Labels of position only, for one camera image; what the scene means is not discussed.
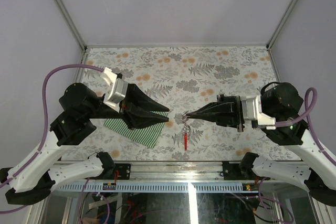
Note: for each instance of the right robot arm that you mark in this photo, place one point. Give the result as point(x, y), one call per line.
point(283, 115)

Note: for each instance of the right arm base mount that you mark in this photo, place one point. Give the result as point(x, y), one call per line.
point(231, 171)

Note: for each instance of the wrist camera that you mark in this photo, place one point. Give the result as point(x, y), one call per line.
point(252, 111)
point(116, 90)

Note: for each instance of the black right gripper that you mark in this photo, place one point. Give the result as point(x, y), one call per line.
point(227, 110)

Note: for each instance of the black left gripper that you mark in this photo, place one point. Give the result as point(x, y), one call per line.
point(131, 108)

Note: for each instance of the slotted cable duct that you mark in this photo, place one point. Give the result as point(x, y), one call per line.
point(132, 187)

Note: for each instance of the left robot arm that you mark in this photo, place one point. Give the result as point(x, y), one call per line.
point(36, 177)

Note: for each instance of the red keyring fob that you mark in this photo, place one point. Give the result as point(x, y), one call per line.
point(185, 140)

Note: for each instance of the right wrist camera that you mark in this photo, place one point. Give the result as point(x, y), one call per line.
point(252, 111)

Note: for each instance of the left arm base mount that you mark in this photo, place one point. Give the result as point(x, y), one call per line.
point(122, 171)

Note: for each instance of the aluminium front rail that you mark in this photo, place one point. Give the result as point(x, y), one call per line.
point(179, 171)

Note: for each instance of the green striped cloth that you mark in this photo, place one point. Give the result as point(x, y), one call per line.
point(147, 136)

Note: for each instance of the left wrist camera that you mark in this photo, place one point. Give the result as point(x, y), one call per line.
point(116, 90)

